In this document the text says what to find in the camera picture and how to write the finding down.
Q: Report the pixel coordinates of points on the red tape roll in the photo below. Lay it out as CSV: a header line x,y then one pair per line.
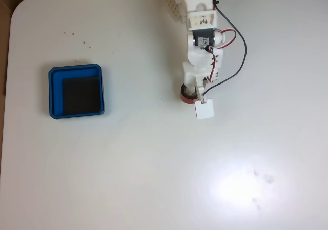
x,y
187,100

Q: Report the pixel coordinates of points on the blue square box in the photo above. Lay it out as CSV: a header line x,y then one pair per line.
x,y
55,94

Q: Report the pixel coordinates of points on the black square pad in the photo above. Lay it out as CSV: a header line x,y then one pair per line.
x,y
82,95

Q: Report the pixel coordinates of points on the white camera box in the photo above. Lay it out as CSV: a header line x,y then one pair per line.
x,y
205,109

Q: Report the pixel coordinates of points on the white perforated base plate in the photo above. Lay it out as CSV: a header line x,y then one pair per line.
x,y
173,7

